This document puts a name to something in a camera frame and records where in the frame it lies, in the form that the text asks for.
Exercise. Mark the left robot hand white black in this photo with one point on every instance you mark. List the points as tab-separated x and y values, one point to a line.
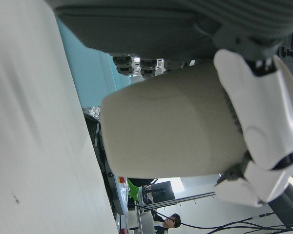
266	117

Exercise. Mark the white paper cup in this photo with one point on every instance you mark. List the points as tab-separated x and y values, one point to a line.
166	126

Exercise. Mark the black computer monitor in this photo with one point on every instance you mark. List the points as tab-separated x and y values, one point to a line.
161	191

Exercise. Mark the person in dark shirt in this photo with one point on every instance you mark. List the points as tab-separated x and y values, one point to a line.
174	220

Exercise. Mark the grey teach pendant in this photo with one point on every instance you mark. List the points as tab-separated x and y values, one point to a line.
119	195

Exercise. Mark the light blue plastic bin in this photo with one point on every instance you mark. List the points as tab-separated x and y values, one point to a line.
88	61

